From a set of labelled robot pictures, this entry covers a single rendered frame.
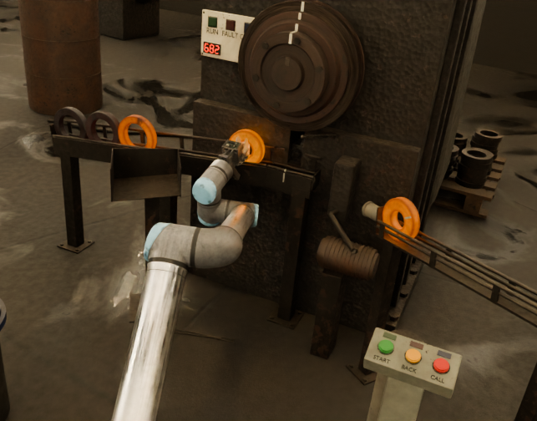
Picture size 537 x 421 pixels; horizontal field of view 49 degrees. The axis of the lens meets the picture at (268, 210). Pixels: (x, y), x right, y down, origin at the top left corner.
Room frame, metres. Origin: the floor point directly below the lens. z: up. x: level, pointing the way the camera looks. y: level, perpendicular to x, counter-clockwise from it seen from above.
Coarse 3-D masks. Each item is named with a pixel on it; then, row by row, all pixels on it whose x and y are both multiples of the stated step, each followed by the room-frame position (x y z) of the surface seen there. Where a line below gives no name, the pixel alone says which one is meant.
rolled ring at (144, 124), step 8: (128, 120) 2.45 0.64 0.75; (136, 120) 2.43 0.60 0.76; (144, 120) 2.43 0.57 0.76; (120, 128) 2.46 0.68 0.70; (128, 128) 2.48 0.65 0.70; (144, 128) 2.42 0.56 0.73; (152, 128) 2.43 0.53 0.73; (120, 136) 2.46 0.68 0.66; (128, 136) 2.48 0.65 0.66; (152, 136) 2.40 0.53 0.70; (128, 144) 2.45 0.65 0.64; (152, 144) 2.40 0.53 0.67
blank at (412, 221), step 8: (392, 200) 1.87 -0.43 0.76; (400, 200) 1.84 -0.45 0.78; (408, 200) 1.84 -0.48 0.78; (384, 208) 1.89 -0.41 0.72; (392, 208) 1.86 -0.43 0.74; (400, 208) 1.83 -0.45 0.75; (408, 208) 1.80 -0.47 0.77; (416, 208) 1.81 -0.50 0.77; (384, 216) 1.89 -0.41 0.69; (392, 216) 1.86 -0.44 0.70; (408, 216) 1.79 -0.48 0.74; (416, 216) 1.79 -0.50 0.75; (392, 224) 1.85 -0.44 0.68; (408, 224) 1.79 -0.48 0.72; (416, 224) 1.78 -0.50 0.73; (408, 232) 1.78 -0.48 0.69; (416, 232) 1.78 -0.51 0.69; (408, 240) 1.79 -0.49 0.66
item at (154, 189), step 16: (112, 160) 2.10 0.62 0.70; (128, 160) 2.20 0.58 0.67; (144, 160) 2.22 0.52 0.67; (160, 160) 2.23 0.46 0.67; (176, 160) 2.25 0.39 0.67; (112, 176) 2.06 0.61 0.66; (128, 176) 2.20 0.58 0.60; (144, 176) 2.22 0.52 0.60; (160, 176) 2.22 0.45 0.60; (176, 176) 2.22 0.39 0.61; (112, 192) 2.02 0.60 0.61; (128, 192) 2.07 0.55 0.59; (144, 192) 2.07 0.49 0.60; (160, 192) 2.08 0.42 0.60; (176, 192) 2.08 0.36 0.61; (144, 208) 2.09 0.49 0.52; (144, 224) 2.09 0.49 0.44
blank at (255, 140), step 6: (240, 132) 2.26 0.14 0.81; (246, 132) 2.25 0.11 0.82; (252, 132) 2.26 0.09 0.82; (234, 138) 2.27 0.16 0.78; (240, 138) 2.26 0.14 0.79; (246, 138) 2.25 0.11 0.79; (252, 138) 2.24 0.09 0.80; (258, 138) 2.25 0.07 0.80; (252, 144) 2.24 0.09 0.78; (258, 144) 2.23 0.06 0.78; (252, 150) 2.24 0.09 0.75; (258, 150) 2.23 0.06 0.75; (264, 150) 2.25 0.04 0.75; (252, 156) 2.24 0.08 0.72; (258, 156) 2.23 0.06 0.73; (258, 162) 2.23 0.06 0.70
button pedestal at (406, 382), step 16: (400, 336) 1.31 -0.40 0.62; (368, 352) 1.27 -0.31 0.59; (400, 352) 1.27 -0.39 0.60; (432, 352) 1.27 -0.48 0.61; (448, 352) 1.27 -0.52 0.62; (368, 368) 1.26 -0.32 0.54; (384, 368) 1.23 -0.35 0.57; (400, 368) 1.22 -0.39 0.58; (416, 368) 1.22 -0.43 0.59; (432, 368) 1.22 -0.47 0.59; (448, 368) 1.22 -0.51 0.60; (400, 384) 1.22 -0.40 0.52; (416, 384) 1.21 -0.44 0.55; (432, 384) 1.18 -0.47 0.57; (448, 384) 1.18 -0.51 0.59; (384, 400) 1.24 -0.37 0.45; (400, 400) 1.22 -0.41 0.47; (416, 400) 1.21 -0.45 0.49; (384, 416) 1.23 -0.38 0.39; (400, 416) 1.22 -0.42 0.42; (416, 416) 1.20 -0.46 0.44
